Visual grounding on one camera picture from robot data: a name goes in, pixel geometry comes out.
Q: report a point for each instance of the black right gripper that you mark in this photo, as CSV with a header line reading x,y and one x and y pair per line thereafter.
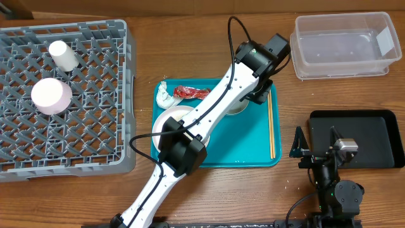
x,y
300,147

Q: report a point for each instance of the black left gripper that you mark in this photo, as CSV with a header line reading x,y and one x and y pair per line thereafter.
x,y
259,94

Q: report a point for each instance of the grey small saucer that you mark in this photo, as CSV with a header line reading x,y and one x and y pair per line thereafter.
x,y
238,107

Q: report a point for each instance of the cream cup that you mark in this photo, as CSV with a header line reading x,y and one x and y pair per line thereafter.
x,y
63,56

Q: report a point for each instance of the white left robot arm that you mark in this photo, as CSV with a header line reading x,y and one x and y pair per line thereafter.
x,y
181,143

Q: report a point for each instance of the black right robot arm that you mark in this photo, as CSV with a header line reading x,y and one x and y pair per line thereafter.
x,y
339,200

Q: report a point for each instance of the grey dishwasher rack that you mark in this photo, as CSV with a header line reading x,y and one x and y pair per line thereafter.
x,y
91,136

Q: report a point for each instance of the right wooden chopstick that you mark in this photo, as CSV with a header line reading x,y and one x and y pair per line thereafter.
x,y
272,126

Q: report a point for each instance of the teal plastic tray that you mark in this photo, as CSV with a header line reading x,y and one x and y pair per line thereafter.
x,y
243,140

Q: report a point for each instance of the black plastic tray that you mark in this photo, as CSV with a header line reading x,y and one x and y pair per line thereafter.
x,y
376,133

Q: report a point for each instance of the red snack wrapper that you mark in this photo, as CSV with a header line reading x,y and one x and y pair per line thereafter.
x,y
186,92

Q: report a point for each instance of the clear plastic container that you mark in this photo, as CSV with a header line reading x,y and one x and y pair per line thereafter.
x,y
344,45

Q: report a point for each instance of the crumpled white napkin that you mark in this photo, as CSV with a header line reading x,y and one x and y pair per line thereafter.
x,y
163,99

